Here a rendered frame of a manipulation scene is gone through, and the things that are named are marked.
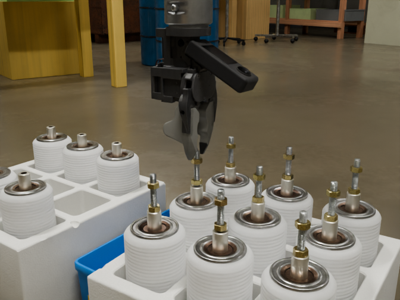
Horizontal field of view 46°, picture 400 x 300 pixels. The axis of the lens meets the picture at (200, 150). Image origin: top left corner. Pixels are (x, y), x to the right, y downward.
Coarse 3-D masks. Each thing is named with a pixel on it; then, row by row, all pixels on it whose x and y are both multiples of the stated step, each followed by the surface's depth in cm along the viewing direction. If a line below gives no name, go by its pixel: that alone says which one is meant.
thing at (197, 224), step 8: (176, 208) 79; (216, 208) 79; (176, 216) 79; (184, 216) 78; (192, 216) 78; (200, 216) 78; (208, 216) 78; (216, 216) 79; (184, 224) 79; (192, 224) 78; (200, 224) 78; (208, 224) 78; (192, 232) 78; (200, 232) 78; (208, 232) 79; (192, 240) 79
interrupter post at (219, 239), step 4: (212, 232) 65; (216, 232) 65; (220, 232) 65; (224, 232) 65; (212, 236) 65; (216, 236) 65; (220, 236) 64; (224, 236) 65; (212, 240) 65; (216, 240) 65; (220, 240) 65; (224, 240) 65; (212, 244) 66; (216, 244) 65; (220, 244) 65; (224, 244) 65; (212, 248) 66; (216, 248) 65; (220, 248) 65; (224, 248) 65; (216, 252) 65; (220, 252) 65; (224, 252) 65
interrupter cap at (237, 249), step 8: (200, 240) 68; (208, 240) 68; (232, 240) 68; (240, 240) 68; (200, 248) 66; (208, 248) 66; (232, 248) 66; (240, 248) 66; (200, 256) 64; (208, 256) 64; (216, 256) 64; (224, 256) 64; (232, 256) 64; (240, 256) 64
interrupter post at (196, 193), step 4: (192, 188) 80; (196, 188) 80; (200, 188) 80; (192, 192) 80; (196, 192) 80; (200, 192) 80; (192, 196) 81; (196, 196) 80; (200, 196) 80; (192, 200) 81; (196, 200) 80; (200, 200) 81
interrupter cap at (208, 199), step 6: (186, 192) 85; (204, 192) 85; (180, 198) 82; (186, 198) 83; (204, 198) 83; (210, 198) 82; (180, 204) 80; (186, 204) 80; (192, 204) 81; (198, 204) 81; (204, 204) 80; (210, 204) 80; (192, 210) 78; (198, 210) 78; (204, 210) 78
